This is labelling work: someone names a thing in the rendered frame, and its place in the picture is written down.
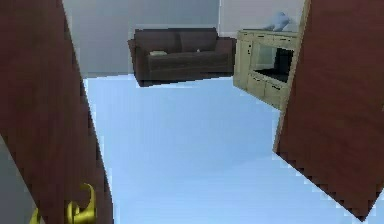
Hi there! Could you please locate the dark brown sofa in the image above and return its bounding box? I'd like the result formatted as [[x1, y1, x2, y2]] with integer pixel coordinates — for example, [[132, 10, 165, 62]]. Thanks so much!
[[127, 27, 237, 88]]

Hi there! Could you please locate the pale green cabinet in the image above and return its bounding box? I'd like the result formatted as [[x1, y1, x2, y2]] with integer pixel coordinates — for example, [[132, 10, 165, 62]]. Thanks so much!
[[232, 29, 300, 111]]

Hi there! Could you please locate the pale blue statue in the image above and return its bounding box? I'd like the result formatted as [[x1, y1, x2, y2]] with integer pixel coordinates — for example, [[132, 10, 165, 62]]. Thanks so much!
[[263, 11, 292, 33]]

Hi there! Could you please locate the reddish brown wooden door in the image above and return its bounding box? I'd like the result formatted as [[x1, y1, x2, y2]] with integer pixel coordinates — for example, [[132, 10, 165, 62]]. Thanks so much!
[[272, 0, 384, 222]]

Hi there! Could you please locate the reddish brown room door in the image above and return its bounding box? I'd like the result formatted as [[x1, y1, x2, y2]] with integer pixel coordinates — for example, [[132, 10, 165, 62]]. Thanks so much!
[[0, 0, 115, 224]]

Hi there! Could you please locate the gold door handle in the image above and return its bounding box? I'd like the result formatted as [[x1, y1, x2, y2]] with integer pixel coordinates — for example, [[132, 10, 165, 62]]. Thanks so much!
[[29, 182, 98, 224]]

